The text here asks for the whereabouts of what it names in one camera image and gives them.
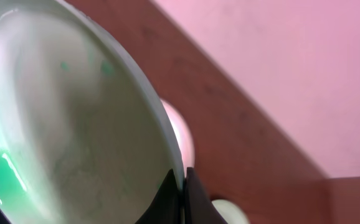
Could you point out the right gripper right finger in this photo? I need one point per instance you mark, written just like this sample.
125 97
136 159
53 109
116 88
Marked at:
198 208

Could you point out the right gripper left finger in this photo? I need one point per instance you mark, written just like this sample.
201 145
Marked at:
166 205

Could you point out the light green plate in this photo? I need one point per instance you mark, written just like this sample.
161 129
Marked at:
84 137
230 212

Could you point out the white plate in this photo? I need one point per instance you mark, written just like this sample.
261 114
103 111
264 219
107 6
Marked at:
183 135

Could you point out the light green plate front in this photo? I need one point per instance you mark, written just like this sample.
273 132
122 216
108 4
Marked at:
84 137

